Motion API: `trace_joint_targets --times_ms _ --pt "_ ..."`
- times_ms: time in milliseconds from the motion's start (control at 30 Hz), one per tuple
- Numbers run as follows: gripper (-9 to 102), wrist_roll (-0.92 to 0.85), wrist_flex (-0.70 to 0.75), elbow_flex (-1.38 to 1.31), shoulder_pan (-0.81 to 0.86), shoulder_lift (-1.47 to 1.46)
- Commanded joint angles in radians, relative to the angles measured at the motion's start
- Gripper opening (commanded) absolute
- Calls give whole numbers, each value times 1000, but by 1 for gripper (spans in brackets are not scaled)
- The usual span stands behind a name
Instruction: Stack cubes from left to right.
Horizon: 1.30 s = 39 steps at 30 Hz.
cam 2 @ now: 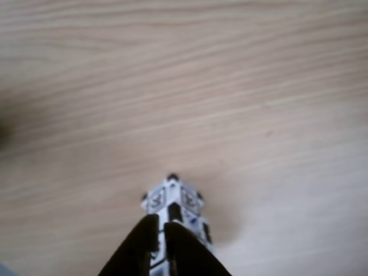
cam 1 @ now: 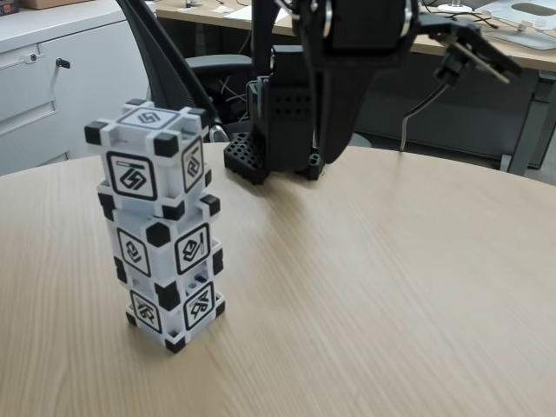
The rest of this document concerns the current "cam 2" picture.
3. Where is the white cube with KR symbol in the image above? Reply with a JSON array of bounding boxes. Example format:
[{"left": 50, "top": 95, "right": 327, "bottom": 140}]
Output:
[{"left": 140, "top": 172, "right": 206, "bottom": 216}]

